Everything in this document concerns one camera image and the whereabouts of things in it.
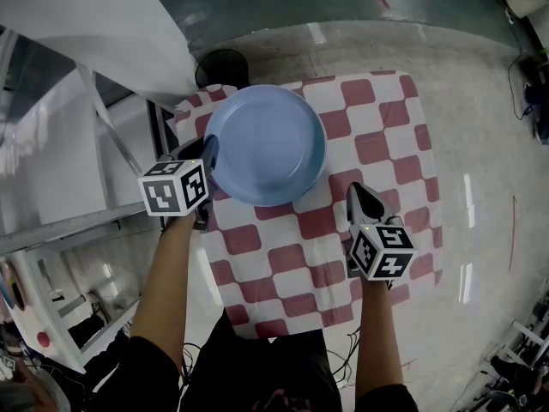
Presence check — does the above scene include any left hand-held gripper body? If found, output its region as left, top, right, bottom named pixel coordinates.
left=136, top=159, right=214, bottom=232

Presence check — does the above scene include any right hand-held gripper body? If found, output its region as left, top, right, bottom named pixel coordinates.
left=345, top=215, right=419, bottom=283

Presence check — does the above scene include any blue big plate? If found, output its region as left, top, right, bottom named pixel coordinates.
left=203, top=84, right=328, bottom=208

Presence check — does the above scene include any person's right forearm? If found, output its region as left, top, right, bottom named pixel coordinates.
left=354, top=277, right=406, bottom=399

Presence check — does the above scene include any person's left forearm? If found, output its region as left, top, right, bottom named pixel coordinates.
left=128, top=212, right=199, bottom=375

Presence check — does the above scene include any red white checkered tablecloth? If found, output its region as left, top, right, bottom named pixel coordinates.
left=171, top=70, right=445, bottom=341

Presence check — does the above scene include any white metal shelving rack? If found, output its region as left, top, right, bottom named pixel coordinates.
left=0, top=26, right=181, bottom=375

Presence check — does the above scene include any white square pillar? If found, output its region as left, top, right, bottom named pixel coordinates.
left=0, top=0, right=198, bottom=102

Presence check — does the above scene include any person's black shirt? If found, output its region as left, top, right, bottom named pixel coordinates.
left=85, top=306, right=419, bottom=412

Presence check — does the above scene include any white paper roll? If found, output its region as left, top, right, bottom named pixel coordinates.
left=504, top=0, right=549, bottom=20

